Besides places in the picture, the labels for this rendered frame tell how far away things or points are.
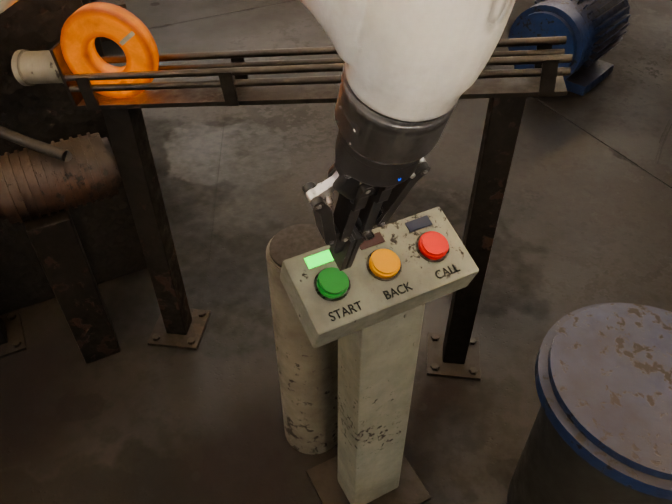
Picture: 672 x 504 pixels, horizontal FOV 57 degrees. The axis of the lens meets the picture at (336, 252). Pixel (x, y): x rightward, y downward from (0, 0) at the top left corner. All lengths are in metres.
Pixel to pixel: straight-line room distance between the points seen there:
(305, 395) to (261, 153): 1.13
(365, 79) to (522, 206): 1.52
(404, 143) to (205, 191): 1.50
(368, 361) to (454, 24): 0.57
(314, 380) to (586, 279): 0.90
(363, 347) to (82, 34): 0.66
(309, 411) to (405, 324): 0.39
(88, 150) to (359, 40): 0.86
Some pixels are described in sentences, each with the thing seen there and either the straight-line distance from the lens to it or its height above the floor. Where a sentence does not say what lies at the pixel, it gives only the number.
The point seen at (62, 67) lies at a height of 0.69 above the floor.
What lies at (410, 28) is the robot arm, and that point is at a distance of 0.39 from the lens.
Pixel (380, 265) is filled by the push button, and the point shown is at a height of 0.61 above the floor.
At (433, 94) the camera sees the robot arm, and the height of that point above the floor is 0.95.
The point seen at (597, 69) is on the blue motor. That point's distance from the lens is 2.70.
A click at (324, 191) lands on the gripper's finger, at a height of 0.82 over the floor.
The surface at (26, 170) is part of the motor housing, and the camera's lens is 1.22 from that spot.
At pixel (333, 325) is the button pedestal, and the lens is 0.75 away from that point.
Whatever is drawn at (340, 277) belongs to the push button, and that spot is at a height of 0.61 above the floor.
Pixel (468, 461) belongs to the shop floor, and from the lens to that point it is 1.34.
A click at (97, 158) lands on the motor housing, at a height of 0.52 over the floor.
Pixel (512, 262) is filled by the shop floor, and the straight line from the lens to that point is 1.73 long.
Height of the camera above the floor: 1.15
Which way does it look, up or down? 43 degrees down
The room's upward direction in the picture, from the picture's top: straight up
